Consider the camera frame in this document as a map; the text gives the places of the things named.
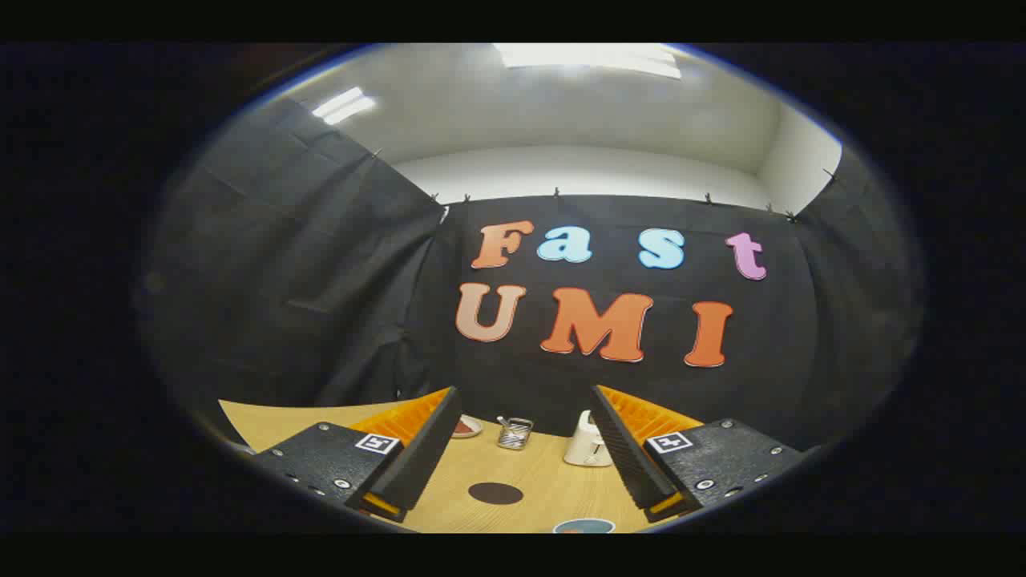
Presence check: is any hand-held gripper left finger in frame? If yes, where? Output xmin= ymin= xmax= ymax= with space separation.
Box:
xmin=248 ymin=386 xmax=464 ymax=523

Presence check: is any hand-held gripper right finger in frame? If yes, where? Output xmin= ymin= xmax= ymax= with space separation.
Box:
xmin=591 ymin=385 xmax=805 ymax=523

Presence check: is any dark brown round coaster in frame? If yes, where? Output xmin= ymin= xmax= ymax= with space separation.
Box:
xmin=468 ymin=482 xmax=524 ymax=506

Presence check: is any white toaster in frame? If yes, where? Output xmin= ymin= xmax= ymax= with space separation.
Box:
xmin=563 ymin=410 xmax=614 ymax=468

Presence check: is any wooden table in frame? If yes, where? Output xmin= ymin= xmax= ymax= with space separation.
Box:
xmin=218 ymin=398 xmax=682 ymax=534

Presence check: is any ceiling light panel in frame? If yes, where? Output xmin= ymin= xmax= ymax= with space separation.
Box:
xmin=493 ymin=43 xmax=682 ymax=79
xmin=311 ymin=87 xmax=376 ymax=126

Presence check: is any metal wire basket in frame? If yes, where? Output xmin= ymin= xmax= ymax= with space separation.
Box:
xmin=496 ymin=417 xmax=535 ymax=450

